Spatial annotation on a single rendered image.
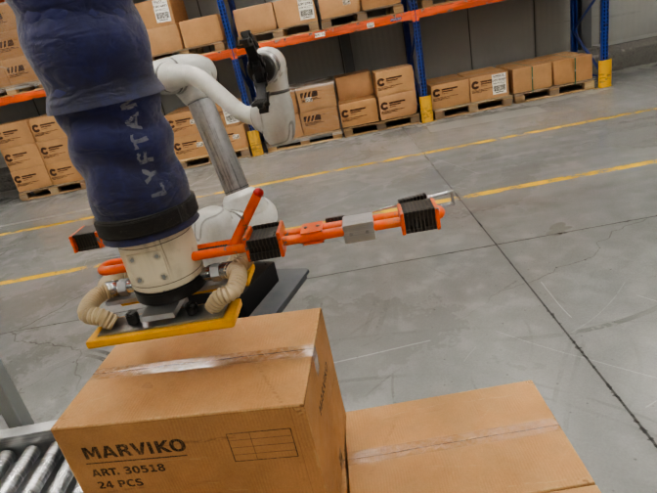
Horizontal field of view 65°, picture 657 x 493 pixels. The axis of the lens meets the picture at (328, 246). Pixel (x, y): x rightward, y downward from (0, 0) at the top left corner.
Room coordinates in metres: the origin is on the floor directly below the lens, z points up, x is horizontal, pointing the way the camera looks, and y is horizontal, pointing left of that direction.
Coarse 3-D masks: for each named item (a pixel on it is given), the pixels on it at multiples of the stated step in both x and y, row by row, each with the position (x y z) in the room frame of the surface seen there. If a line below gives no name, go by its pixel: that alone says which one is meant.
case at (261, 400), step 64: (256, 320) 1.29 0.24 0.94; (320, 320) 1.23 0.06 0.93; (128, 384) 1.10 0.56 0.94; (192, 384) 1.04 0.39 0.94; (256, 384) 0.99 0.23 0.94; (320, 384) 1.06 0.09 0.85; (64, 448) 0.99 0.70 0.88; (128, 448) 0.96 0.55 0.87; (192, 448) 0.94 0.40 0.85; (256, 448) 0.91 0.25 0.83; (320, 448) 0.92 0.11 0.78
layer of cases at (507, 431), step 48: (528, 384) 1.26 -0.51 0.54; (384, 432) 1.18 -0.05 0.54; (432, 432) 1.15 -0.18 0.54; (480, 432) 1.11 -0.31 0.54; (528, 432) 1.07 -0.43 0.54; (384, 480) 1.02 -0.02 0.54; (432, 480) 0.98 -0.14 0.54; (480, 480) 0.95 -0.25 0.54; (528, 480) 0.93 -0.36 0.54; (576, 480) 0.90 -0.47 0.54
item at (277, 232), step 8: (264, 224) 1.16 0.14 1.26; (272, 224) 1.16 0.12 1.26; (280, 224) 1.12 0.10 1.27; (248, 232) 1.12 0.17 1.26; (256, 232) 1.14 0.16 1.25; (264, 232) 1.13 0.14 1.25; (272, 232) 1.12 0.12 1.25; (280, 232) 1.08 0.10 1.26; (248, 240) 1.08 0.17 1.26; (256, 240) 1.07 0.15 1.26; (264, 240) 1.07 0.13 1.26; (272, 240) 1.07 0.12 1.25; (280, 240) 1.07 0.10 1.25; (248, 248) 1.08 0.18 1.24; (256, 248) 1.08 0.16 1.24; (264, 248) 1.08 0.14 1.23; (272, 248) 1.07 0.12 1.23; (280, 248) 1.07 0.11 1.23; (248, 256) 1.08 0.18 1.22; (256, 256) 1.07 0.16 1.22; (264, 256) 1.07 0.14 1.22; (272, 256) 1.07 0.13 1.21; (280, 256) 1.07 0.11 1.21
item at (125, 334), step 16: (192, 304) 1.03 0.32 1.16; (240, 304) 1.06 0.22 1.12; (128, 320) 1.04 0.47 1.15; (160, 320) 1.04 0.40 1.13; (176, 320) 1.02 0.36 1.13; (192, 320) 1.01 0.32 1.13; (208, 320) 1.00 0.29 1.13; (224, 320) 0.99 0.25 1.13; (96, 336) 1.03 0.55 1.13; (112, 336) 1.02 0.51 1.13; (128, 336) 1.01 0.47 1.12; (144, 336) 1.00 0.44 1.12; (160, 336) 1.00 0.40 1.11
